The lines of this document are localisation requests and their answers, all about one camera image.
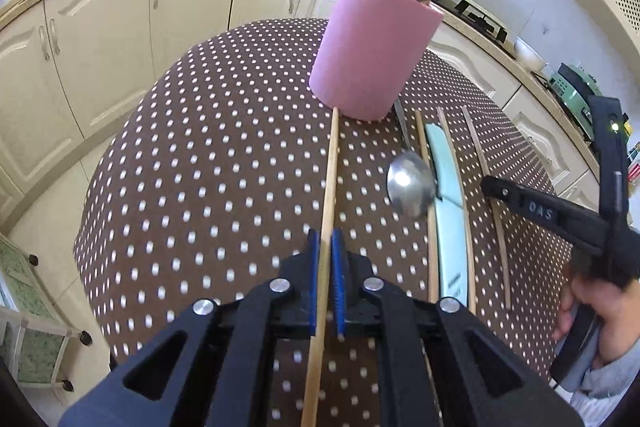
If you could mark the stainless steel spoon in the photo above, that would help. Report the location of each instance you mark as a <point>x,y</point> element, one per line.
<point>405,183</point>

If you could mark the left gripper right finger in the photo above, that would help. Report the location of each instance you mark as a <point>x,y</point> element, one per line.
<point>438,364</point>

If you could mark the pink utensil holder cup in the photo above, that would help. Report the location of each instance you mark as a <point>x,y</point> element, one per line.
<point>368,53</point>

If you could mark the brown polka dot tablecloth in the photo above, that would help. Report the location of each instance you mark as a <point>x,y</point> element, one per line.
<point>219,174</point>

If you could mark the light blue handled knife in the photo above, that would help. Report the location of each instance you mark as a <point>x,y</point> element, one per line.
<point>453,275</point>

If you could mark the white rolling cart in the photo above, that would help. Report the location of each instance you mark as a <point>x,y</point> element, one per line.
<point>34,337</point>

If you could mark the cream lower cabinets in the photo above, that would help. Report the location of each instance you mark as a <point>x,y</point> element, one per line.
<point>71,70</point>

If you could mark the white ceramic bowl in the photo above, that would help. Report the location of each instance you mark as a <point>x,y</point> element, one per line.
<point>527,57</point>

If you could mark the person's right hand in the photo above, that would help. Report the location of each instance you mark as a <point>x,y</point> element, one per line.
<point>618,309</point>

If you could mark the green electric grill appliance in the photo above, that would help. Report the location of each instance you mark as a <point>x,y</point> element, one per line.
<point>572,94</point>

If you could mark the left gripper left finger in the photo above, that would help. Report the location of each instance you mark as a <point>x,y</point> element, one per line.
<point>212,365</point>

